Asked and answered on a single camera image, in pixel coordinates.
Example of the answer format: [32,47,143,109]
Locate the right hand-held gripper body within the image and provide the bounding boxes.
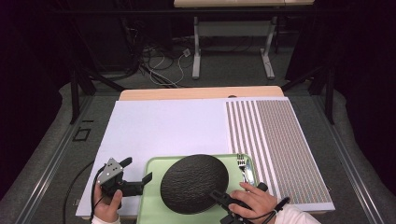
[219,203,250,224]

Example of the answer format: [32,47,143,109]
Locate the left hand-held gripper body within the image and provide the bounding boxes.
[96,157,145,198]

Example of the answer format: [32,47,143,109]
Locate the light green plastic tray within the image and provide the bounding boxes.
[136,153,260,224]

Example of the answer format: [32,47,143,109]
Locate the silver metal fork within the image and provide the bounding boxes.
[236,153,248,185]

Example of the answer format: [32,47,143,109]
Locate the black textured round plate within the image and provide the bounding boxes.
[160,154,230,215]

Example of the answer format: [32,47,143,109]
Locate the person's right hand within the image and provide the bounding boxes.
[228,181,278,220]

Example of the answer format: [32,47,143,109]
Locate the person's left hand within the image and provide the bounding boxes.
[92,183,123,223]

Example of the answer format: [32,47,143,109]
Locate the striped beige placemat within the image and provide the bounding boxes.
[225,99,332,204]

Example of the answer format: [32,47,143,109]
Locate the black metal stand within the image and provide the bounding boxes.
[281,64,336,126]
[68,66,127,125]

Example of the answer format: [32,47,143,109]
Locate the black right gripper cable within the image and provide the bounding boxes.
[247,196,291,224]

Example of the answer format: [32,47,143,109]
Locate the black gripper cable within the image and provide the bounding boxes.
[247,196,291,224]
[89,166,106,222]

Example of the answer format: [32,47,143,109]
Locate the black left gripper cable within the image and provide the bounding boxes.
[89,166,106,222]

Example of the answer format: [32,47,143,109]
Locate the black floor cable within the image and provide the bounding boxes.
[63,160,96,224]

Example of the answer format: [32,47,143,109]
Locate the tangle of floor cables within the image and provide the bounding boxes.
[122,17,192,89]

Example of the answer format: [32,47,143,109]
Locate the white metal frame table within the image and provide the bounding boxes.
[173,0,316,80]

